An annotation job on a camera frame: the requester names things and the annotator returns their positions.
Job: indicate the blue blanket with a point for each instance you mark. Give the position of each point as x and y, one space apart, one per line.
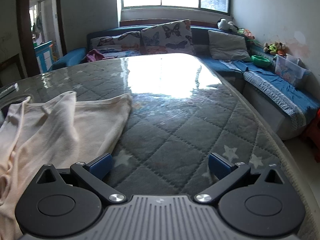
280 85

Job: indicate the cream garment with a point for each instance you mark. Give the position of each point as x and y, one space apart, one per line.
62 130

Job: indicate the brown door frame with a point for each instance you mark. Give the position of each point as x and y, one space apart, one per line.
22 30

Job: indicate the red plastic stool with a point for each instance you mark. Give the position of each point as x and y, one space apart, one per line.
312 135

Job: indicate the blue sofa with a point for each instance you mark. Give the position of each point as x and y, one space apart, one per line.
226 67

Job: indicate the group of small plush toys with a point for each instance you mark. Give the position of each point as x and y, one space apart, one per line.
275 48

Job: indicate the grey knitted sofa cover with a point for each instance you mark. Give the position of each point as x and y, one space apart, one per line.
272 90

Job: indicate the long butterfly print cushion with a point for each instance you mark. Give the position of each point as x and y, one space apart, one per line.
112 42

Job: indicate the clear plastic storage box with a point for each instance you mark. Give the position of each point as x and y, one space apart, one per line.
287 71

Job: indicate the panda plush toy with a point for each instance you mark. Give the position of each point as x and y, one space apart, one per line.
225 25

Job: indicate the orange green plush toy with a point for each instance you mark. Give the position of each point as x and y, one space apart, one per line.
246 33

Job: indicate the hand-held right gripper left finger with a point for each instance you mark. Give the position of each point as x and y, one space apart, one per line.
101 167

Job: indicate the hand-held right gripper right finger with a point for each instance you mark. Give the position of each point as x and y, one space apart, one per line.
220 167

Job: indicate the grey remote control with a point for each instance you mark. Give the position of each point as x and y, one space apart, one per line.
11 89

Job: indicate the dark wooden furniture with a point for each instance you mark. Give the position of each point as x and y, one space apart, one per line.
11 67

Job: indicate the large butterfly print cushion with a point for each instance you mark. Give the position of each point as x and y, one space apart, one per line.
165 37

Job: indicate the green plastic bowl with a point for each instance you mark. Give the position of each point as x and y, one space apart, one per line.
261 61

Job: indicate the grey cushion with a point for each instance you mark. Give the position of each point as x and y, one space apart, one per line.
227 45

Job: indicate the pink garment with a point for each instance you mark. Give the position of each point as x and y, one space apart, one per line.
94 55

